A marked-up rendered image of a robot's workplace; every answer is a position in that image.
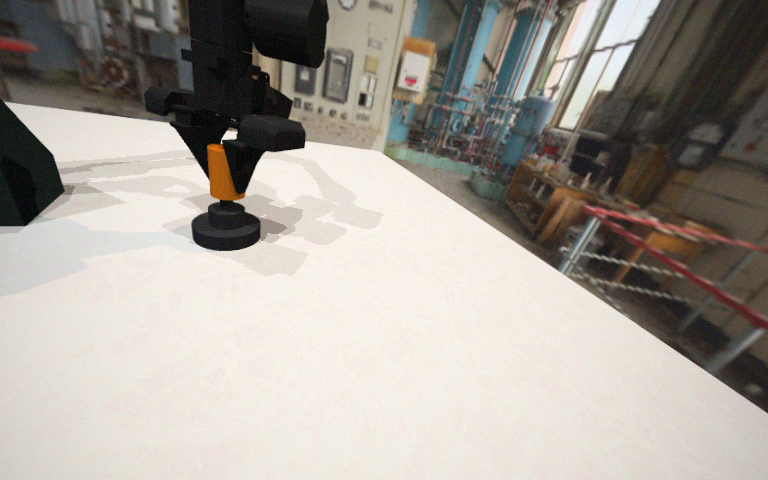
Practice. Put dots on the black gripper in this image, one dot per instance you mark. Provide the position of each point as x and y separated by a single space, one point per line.
222 79

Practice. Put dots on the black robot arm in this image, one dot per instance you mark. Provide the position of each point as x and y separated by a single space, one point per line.
289 30

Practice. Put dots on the orange cylinder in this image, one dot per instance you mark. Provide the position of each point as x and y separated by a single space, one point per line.
220 179

